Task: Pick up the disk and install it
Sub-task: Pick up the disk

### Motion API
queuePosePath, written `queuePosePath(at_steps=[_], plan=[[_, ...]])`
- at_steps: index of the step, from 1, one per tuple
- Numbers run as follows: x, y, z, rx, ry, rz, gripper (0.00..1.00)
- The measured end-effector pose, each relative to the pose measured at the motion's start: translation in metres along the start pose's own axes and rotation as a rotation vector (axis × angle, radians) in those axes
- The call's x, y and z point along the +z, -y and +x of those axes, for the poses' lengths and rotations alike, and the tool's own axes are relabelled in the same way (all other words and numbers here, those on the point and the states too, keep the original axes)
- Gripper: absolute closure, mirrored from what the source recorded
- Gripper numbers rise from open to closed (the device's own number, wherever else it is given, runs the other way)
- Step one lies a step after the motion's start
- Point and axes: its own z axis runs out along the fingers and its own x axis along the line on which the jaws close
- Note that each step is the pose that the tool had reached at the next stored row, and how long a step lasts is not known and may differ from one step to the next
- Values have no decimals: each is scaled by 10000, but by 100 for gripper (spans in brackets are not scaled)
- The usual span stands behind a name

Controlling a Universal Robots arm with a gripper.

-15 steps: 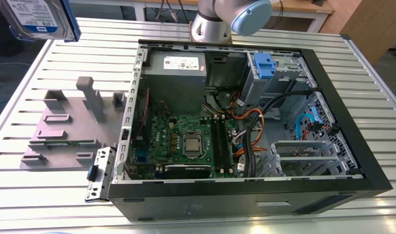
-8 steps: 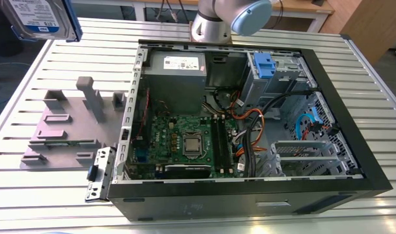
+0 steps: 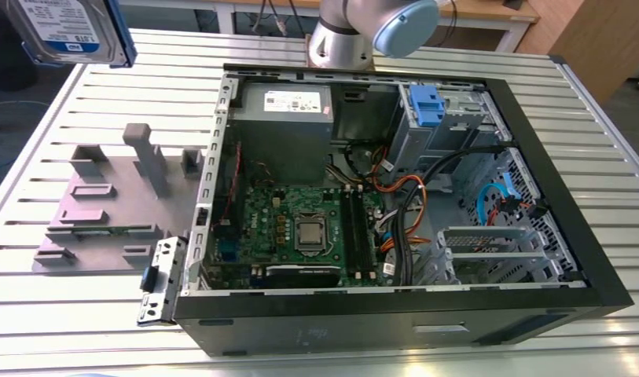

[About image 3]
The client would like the wooden top desk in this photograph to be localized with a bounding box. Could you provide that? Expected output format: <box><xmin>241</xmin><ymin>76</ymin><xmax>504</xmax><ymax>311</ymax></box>
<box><xmin>193</xmin><ymin>0</ymin><xmax>540</xmax><ymax>54</ymax></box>

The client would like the grey parts rack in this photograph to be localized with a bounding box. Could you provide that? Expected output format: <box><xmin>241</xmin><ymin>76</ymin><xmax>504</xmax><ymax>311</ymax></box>
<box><xmin>30</xmin><ymin>122</ymin><xmax>207</xmax><ymax>278</ymax></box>

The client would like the metal socket cover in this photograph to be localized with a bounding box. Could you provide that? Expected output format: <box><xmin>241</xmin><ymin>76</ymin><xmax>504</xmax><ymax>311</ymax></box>
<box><xmin>293</xmin><ymin>219</ymin><xmax>332</xmax><ymax>252</ymax></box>

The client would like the black open PC case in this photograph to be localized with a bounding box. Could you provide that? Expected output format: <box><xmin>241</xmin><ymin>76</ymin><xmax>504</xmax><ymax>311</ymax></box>
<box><xmin>171</xmin><ymin>61</ymin><xmax>636</xmax><ymax>357</ymax></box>

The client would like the thick black cable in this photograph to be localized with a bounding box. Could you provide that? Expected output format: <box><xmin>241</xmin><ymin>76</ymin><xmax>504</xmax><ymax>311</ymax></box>
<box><xmin>392</xmin><ymin>145</ymin><xmax>509</xmax><ymax>286</ymax></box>

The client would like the black RAM slot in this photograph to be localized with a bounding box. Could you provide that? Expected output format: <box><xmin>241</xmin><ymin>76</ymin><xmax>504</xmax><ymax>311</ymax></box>
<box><xmin>340</xmin><ymin>184</ymin><xmax>366</xmax><ymax>282</ymax></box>
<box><xmin>353</xmin><ymin>184</ymin><xmax>378</xmax><ymax>282</ymax></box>

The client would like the silver CPU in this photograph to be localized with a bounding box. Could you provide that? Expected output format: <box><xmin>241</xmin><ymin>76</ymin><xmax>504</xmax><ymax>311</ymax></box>
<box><xmin>296</xmin><ymin>221</ymin><xmax>329</xmax><ymax>247</ymax></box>

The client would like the hard disk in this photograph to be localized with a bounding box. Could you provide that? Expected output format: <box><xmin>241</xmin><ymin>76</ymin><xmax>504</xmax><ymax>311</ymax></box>
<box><xmin>4</xmin><ymin>0</ymin><xmax>139</xmax><ymax>69</ymax></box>

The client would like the grey power supply unit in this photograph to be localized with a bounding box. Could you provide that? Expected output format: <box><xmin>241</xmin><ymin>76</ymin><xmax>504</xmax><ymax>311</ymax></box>
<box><xmin>228</xmin><ymin>82</ymin><xmax>334</xmax><ymax>186</ymax></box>

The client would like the wooden cabinet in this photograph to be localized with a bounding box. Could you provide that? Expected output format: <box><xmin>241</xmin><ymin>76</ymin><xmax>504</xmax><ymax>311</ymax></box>
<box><xmin>515</xmin><ymin>0</ymin><xmax>639</xmax><ymax>106</ymax></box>

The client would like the metal card retainer bracket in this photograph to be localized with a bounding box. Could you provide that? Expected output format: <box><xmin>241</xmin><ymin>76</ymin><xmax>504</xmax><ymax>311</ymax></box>
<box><xmin>135</xmin><ymin>236</ymin><xmax>189</xmax><ymax>327</ymax></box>

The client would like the blue plastic drive latch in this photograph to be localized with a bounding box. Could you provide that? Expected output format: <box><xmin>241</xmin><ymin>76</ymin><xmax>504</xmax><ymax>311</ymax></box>
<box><xmin>409</xmin><ymin>84</ymin><xmax>447</xmax><ymax>127</ymax></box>

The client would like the CPU socket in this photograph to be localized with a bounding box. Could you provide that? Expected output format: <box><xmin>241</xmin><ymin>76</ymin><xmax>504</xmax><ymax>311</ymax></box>
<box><xmin>290</xmin><ymin>210</ymin><xmax>336</xmax><ymax>258</ymax></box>

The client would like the blue data wire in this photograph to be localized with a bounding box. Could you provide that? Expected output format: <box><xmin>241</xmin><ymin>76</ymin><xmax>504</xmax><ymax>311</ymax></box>
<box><xmin>476</xmin><ymin>172</ymin><xmax>517</xmax><ymax>229</ymax></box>

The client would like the orange wire bundle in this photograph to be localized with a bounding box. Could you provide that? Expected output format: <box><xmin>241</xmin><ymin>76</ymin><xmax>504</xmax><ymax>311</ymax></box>
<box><xmin>372</xmin><ymin>147</ymin><xmax>433</xmax><ymax>254</ymax></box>

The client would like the power wire black connector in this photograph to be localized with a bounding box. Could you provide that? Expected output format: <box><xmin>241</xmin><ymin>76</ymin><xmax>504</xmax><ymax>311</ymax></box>
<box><xmin>499</xmin><ymin>197</ymin><xmax>550</xmax><ymax>225</ymax></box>

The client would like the black graphics card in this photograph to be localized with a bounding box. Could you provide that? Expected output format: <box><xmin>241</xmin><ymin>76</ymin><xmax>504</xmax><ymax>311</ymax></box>
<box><xmin>249</xmin><ymin>263</ymin><xmax>344</xmax><ymax>291</ymax></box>

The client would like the green RAM stick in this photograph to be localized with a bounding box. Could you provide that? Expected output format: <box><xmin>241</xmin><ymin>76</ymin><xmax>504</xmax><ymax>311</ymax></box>
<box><xmin>73</xmin><ymin>225</ymin><xmax>131</xmax><ymax>238</ymax></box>

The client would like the black office chair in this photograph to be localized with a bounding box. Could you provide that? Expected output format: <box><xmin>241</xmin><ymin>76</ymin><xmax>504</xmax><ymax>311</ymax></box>
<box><xmin>0</xmin><ymin>0</ymin><xmax>42</xmax><ymax>92</ymax></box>

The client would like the metal drive cage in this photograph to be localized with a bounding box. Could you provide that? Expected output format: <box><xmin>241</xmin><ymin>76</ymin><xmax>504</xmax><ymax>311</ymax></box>
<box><xmin>389</xmin><ymin>82</ymin><xmax>512</xmax><ymax>174</ymax></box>

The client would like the green motherboard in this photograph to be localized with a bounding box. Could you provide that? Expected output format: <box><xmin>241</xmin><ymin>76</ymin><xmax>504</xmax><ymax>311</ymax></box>
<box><xmin>202</xmin><ymin>184</ymin><xmax>399</xmax><ymax>290</ymax></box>

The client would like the metal disk bay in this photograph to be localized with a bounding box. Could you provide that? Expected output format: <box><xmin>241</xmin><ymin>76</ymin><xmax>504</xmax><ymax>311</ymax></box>
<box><xmin>412</xmin><ymin>225</ymin><xmax>586</xmax><ymax>290</ymax></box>

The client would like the blue expansion slot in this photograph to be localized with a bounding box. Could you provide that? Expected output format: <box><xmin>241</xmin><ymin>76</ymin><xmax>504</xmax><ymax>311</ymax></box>
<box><xmin>217</xmin><ymin>240</ymin><xmax>241</xmax><ymax>263</ymax></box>

